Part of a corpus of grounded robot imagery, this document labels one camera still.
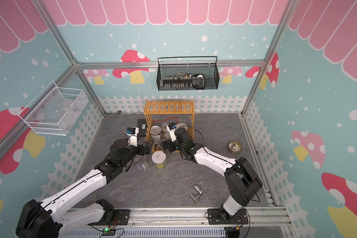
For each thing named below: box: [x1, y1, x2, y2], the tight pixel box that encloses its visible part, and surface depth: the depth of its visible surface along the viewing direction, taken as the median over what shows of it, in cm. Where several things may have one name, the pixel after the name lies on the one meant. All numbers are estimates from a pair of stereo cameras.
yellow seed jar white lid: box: [151, 150, 167, 171], surface depth 87 cm
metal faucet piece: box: [189, 180, 208, 203], surface depth 82 cm
